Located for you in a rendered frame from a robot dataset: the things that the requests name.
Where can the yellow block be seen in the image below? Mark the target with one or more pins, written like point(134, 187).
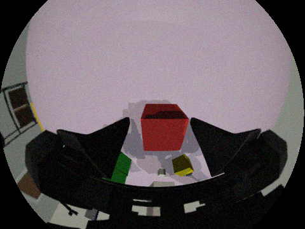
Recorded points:
point(182, 165)

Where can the red block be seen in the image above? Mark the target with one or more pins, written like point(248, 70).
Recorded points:
point(163, 127)

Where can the green block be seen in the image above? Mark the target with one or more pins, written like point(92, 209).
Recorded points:
point(123, 163)
point(118, 177)

